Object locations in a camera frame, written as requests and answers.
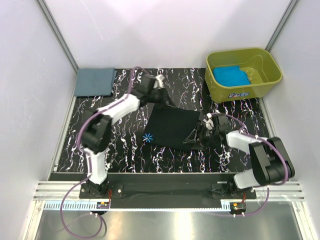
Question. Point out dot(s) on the olive green plastic tub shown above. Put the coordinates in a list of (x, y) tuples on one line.
[(262, 70)]

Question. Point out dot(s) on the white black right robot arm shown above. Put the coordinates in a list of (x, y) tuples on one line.
[(270, 161)]

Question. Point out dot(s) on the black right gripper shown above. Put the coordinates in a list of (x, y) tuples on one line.
[(202, 132)]

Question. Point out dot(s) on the white slotted cable duct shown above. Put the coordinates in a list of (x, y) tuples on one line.
[(161, 206)]

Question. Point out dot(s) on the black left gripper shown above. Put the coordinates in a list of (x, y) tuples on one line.
[(161, 96)]

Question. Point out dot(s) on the right rear frame post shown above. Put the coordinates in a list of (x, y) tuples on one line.
[(282, 24)]

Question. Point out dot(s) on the silver aluminium frame rail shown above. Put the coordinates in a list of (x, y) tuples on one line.
[(56, 190)]

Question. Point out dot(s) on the folded grey t shirt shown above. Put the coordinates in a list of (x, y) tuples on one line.
[(92, 82)]

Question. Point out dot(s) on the left rear frame post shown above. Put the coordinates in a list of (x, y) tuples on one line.
[(57, 33)]

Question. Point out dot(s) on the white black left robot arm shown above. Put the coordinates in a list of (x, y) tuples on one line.
[(95, 134)]

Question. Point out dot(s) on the blue t shirt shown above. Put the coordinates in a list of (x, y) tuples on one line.
[(231, 76)]

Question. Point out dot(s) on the frame post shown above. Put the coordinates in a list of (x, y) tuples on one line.
[(57, 33), (282, 24)]

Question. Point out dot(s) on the black t shirt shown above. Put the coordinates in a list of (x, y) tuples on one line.
[(169, 126)]

